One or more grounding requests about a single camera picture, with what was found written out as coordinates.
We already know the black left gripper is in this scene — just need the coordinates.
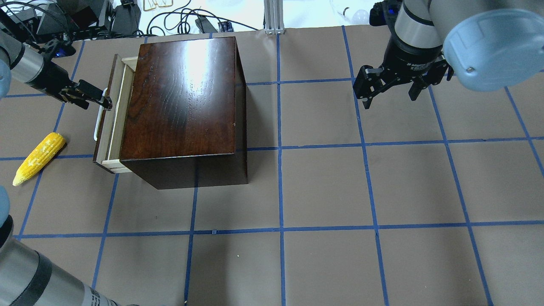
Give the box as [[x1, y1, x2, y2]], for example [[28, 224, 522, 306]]
[[26, 62, 113, 111]]

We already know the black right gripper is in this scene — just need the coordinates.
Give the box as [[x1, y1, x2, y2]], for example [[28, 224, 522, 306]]
[[352, 28, 454, 110]]

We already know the yellow corn cob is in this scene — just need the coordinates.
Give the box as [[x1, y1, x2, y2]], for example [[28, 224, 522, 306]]
[[12, 132, 66, 187]]

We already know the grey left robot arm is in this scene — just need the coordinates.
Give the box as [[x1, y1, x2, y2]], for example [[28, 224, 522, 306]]
[[0, 32, 113, 111]]

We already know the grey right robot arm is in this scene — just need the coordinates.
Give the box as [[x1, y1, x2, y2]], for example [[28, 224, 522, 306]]
[[352, 0, 544, 110]]

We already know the dark wooden drawer cabinet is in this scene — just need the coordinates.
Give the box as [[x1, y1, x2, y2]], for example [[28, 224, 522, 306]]
[[120, 37, 248, 190]]

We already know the white light bulb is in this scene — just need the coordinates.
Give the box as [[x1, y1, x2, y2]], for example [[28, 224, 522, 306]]
[[329, 0, 369, 26]]

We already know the black equipment pile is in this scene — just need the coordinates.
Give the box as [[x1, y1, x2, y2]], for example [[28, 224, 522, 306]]
[[1, 0, 144, 44]]

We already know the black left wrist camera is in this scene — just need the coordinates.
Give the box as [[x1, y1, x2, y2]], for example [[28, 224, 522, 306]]
[[30, 38, 76, 60]]

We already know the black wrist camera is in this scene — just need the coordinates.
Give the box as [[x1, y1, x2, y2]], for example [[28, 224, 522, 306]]
[[30, 38, 76, 60], [369, 0, 402, 26]]

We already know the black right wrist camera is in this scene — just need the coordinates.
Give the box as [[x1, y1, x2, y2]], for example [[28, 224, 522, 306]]
[[369, 0, 402, 26]]

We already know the gold wire rack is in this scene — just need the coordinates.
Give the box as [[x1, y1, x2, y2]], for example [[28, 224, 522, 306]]
[[142, 0, 173, 12]]

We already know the black power adapter with cable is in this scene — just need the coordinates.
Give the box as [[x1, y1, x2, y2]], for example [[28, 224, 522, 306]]
[[147, 8, 259, 37]]

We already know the aluminium frame post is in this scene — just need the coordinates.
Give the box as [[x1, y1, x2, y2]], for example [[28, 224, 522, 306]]
[[263, 0, 285, 35]]

